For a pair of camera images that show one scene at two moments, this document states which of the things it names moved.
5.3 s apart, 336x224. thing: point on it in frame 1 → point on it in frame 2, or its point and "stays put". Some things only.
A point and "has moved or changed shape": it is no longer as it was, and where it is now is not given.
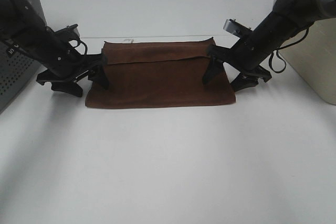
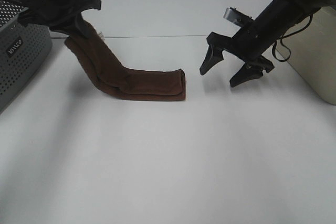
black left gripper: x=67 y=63 → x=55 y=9
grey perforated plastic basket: x=18 y=64 stays put
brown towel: x=159 y=74 has moved or changed shape
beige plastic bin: x=312 y=53 stays put
